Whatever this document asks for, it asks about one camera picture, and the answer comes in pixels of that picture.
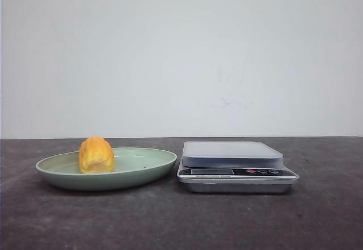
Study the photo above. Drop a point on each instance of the yellow corn cob piece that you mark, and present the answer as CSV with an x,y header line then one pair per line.
x,y
96,156

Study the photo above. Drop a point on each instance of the silver digital kitchen scale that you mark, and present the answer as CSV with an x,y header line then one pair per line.
x,y
234,167

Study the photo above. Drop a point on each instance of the light green plate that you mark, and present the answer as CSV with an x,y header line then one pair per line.
x,y
134,166

